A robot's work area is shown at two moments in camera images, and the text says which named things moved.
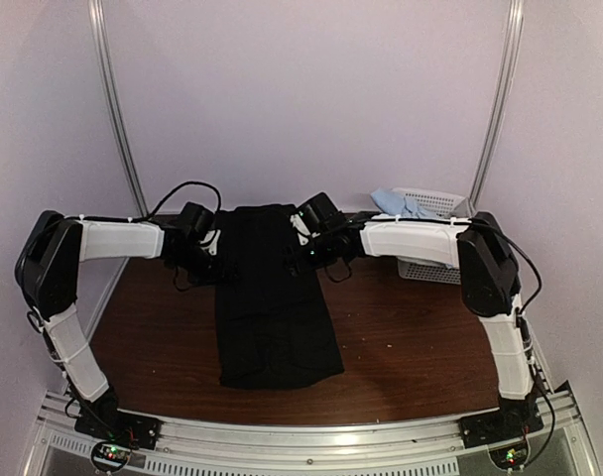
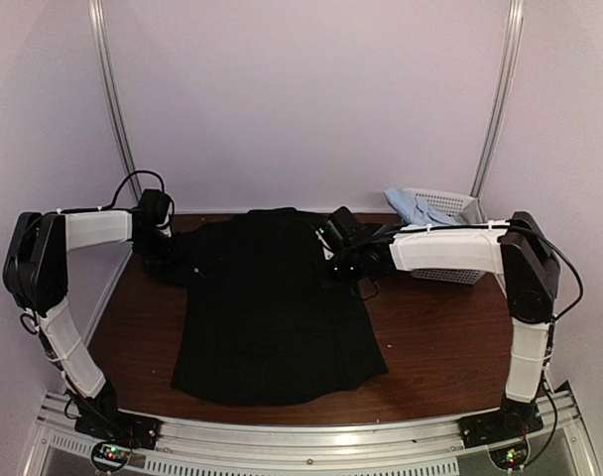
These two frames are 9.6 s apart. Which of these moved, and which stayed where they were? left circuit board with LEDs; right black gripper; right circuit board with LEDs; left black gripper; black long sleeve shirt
Moved: black long sleeve shirt; left black gripper; right black gripper
Stayed: left circuit board with LEDs; right circuit board with LEDs
